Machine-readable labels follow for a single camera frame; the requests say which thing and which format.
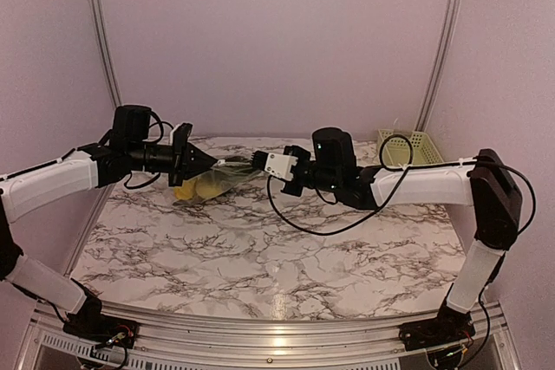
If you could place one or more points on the aluminium frame post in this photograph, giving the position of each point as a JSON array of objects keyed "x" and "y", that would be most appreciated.
[
  {"x": 107, "y": 63},
  {"x": 452, "y": 11}
]

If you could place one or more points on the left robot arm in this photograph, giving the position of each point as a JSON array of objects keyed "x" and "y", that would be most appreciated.
[{"x": 124, "y": 149}]

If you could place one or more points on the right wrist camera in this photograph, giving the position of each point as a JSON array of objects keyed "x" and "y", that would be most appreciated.
[{"x": 280, "y": 166}]

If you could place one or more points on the front aluminium rail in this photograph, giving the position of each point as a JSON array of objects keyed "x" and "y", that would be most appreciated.
[{"x": 172, "y": 341}]

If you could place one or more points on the fake yellow pepper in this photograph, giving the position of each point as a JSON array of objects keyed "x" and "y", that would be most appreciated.
[{"x": 197, "y": 192}]

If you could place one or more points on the left aluminium frame post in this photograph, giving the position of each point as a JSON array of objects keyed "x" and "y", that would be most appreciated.
[{"x": 107, "y": 63}]

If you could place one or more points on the clear zip top bag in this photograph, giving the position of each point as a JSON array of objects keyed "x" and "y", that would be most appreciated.
[{"x": 227, "y": 173}]

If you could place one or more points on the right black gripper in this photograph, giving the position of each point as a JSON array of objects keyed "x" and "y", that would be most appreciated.
[{"x": 291, "y": 189}]

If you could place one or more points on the pale green plastic basket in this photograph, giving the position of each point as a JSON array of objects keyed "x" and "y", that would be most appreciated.
[{"x": 396, "y": 148}]

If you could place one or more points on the right aluminium frame post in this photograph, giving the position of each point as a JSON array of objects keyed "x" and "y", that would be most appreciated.
[{"x": 452, "y": 11}]

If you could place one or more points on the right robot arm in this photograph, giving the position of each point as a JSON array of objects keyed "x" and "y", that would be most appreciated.
[{"x": 483, "y": 183}]

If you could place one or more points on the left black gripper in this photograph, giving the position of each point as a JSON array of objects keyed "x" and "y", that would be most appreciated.
[{"x": 187, "y": 159}]

